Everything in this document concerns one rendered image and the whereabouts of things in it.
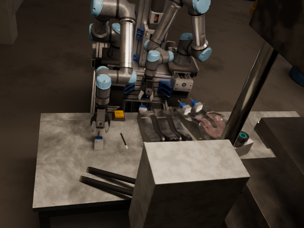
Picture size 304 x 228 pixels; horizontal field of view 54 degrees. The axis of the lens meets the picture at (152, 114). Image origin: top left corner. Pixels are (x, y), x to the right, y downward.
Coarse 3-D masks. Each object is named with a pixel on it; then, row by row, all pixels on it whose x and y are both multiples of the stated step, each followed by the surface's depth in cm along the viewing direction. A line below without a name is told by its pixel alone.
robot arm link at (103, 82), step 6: (96, 78) 149; (102, 78) 148; (108, 78) 149; (96, 84) 150; (102, 84) 148; (108, 84) 149; (96, 90) 152; (102, 90) 150; (108, 90) 152; (96, 96) 154; (102, 96) 152; (108, 96) 154
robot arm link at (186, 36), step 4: (180, 36) 214; (184, 36) 210; (188, 36) 210; (192, 36) 211; (180, 40) 214; (184, 40) 211; (188, 40) 210; (192, 40) 210; (180, 44) 215; (184, 44) 212; (188, 44) 210; (180, 48) 216; (184, 48) 213; (180, 52) 217; (184, 52) 216
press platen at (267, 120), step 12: (264, 120) 100; (276, 120) 101; (288, 120) 102; (300, 120) 104; (264, 132) 100; (276, 132) 96; (288, 132) 97; (300, 132) 98; (276, 144) 94; (288, 144) 92; (300, 144) 93; (276, 156) 94; (288, 156) 89; (300, 156) 89; (288, 168) 89; (300, 168) 85; (300, 180) 84
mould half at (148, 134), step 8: (144, 112) 196; (160, 112) 199; (176, 112) 202; (144, 120) 190; (160, 120) 193; (176, 120) 196; (144, 128) 185; (152, 128) 186; (160, 128) 188; (168, 128) 189; (176, 128) 190; (144, 136) 184; (152, 136) 174; (168, 136) 176; (176, 136) 177
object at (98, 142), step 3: (99, 132) 183; (99, 135) 181; (96, 138) 177; (99, 138) 177; (102, 138) 178; (96, 141) 173; (99, 141) 174; (102, 141) 174; (96, 144) 173; (99, 144) 173; (102, 144) 173; (96, 147) 174; (99, 147) 175; (102, 147) 175
